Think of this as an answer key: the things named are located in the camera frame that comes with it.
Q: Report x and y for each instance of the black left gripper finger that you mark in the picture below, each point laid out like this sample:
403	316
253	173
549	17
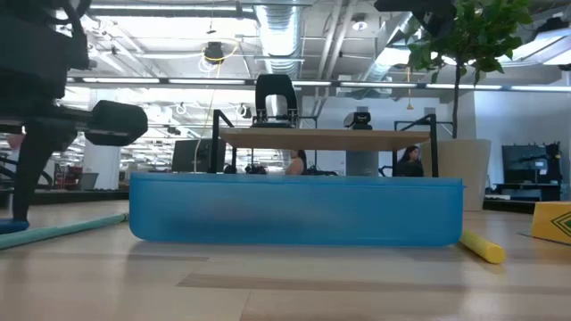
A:
31	178

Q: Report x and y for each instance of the yellow highlighter pen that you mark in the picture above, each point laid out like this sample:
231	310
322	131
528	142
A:
484	249

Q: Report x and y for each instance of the green yellow crayon box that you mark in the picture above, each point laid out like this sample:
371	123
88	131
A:
551	223

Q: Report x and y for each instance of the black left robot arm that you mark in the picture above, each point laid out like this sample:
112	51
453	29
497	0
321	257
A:
73	5

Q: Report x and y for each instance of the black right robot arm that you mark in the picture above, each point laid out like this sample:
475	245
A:
424	13

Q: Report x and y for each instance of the black computer monitor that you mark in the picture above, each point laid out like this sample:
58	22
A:
189	156

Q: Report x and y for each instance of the black ceiling device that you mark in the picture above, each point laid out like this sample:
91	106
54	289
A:
214	51

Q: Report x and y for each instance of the black hole punch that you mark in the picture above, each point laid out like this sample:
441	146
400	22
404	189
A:
275	98

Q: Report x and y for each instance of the blue plastic pencil case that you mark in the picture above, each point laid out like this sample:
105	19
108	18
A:
294	209

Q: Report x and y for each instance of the person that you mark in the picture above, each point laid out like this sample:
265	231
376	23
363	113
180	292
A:
409	164
296	164

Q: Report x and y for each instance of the wooden riser shelf black legs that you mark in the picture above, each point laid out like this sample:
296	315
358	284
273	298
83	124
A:
321	139

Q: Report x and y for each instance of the black stapler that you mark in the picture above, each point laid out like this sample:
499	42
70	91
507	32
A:
359	120

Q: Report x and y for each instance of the white plant pot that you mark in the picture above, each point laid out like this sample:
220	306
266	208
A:
459	174

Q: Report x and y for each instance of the green leafy plant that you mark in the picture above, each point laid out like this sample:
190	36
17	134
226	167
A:
473	35

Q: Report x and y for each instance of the black workstation with monitor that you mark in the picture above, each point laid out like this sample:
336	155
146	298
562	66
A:
531	169

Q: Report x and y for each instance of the black aluminium frame rail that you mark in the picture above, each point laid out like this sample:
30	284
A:
67	196
508	206

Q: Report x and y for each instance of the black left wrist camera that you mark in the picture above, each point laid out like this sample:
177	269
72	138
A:
118	122

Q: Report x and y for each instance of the silver ceiling air duct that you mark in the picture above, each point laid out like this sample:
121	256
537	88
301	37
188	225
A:
281	35

